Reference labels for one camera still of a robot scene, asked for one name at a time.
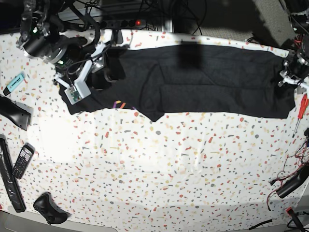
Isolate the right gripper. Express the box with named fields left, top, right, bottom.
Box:
left=55, top=41, right=113, bottom=105

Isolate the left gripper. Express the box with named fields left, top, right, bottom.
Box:
left=278, top=59, right=309, bottom=93

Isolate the black T-shirt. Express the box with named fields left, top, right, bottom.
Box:
left=59, top=44, right=295, bottom=121

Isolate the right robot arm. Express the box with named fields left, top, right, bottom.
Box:
left=17, top=0, right=116, bottom=104

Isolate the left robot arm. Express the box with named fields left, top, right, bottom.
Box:
left=278, top=0, right=309, bottom=94

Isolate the turquoise highlighter marker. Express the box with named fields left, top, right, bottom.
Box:
left=3, top=72, right=25, bottom=96

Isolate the grey table clamp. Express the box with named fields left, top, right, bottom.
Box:
left=112, top=29, right=124, bottom=45

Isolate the white terrazzo table cloth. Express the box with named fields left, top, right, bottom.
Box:
left=0, top=34, right=309, bottom=232

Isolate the white power strip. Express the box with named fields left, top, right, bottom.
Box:
left=100, top=19, right=146, bottom=29

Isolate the long black bar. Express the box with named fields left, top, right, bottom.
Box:
left=0, top=135, right=26, bottom=213

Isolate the black game controller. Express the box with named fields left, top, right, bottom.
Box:
left=33, top=192, right=69, bottom=225

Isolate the red handled screwdriver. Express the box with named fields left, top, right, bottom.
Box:
left=292, top=94, right=309, bottom=138

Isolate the black cordless phone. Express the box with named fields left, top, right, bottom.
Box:
left=13, top=143, right=35, bottom=179

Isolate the black cylinder with wires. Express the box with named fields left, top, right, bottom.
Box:
left=276, top=165, right=309, bottom=199

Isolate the red black tool handle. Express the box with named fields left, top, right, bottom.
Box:
left=286, top=207, right=309, bottom=232

